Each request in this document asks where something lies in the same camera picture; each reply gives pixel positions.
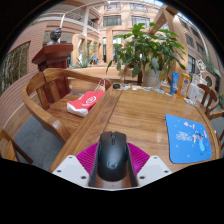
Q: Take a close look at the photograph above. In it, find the yellow liquid bottle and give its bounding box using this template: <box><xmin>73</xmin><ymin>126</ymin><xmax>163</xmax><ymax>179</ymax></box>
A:
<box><xmin>177</xmin><ymin>72</ymin><xmax>192</xmax><ymax>98</ymax></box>

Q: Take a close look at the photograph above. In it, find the blue squeeze tube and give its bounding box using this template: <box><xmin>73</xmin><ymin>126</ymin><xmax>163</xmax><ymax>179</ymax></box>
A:
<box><xmin>169</xmin><ymin>71</ymin><xmax>180</xmax><ymax>96</ymax></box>

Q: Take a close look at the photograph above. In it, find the blue cartoon-print mouse pad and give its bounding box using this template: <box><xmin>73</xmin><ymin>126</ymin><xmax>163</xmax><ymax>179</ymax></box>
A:
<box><xmin>165</xmin><ymin>114</ymin><xmax>213</xmax><ymax>165</ymax></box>

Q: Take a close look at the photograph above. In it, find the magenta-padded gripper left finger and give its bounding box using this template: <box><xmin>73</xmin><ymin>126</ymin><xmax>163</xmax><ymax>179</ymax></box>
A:
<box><xmin>52</xmin><ymin>142</ymin><xmax>100</xmax><ymax>187</ymax></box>

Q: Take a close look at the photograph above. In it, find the dark red wooden pedestal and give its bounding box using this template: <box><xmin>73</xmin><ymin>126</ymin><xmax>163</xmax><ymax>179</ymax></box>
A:
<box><xmin>31</xmin><ymin>43</ymin><xmax>74</xmax><ymax>104</ymax></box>

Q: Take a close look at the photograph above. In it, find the green plant in white pot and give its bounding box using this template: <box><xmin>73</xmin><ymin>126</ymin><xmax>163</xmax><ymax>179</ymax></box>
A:
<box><xmin>105</xmin><ymin>22</ymin><xmax>188</xmax><ymax>89</ymax></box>

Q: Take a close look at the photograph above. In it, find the clear plastic packet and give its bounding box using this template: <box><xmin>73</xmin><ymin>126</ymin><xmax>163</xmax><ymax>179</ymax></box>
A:
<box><xmin>183</xmin><ymin>97</ymin><xmax>198</xmax><ymax>105</ymax></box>

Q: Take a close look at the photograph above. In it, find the black computer mouse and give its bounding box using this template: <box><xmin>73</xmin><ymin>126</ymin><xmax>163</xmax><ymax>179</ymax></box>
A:
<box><xmin>96</xmin><ymin>130</ymin><xmax>129</xmax><ymax>182</ymax></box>

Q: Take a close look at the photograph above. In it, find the dark bust statue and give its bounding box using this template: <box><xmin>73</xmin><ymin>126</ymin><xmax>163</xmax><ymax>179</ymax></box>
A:
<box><xmin>46</xmin><ymin>27</ymin><xmax>63</xmax><ymax>46</ymax></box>

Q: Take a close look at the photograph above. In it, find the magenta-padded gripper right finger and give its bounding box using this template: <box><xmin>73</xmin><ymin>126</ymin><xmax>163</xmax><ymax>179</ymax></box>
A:
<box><xmin>126</xmin><ymin>142</ymin><xmax>173</xmax><ymax>188</ymax></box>

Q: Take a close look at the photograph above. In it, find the white geometric sculpture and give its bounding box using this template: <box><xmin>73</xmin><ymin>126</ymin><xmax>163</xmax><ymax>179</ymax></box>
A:
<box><xmin>194</xmin><ymin>59</ymin><xmax>208</xmax><ymax>84</ymax></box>

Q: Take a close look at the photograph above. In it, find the red and white bag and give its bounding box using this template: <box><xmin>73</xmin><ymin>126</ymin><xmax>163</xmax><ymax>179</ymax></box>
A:
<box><xmin>66</xmin><ymin>79</ymin><xmax>107</xmax><ymax>118</ymax></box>

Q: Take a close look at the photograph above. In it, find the white pump bottle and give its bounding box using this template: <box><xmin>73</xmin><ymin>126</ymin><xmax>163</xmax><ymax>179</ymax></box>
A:
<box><xmin>187</xmin><ymin>82</ymin><xmax>201</xmax><ymax>101</ymax></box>

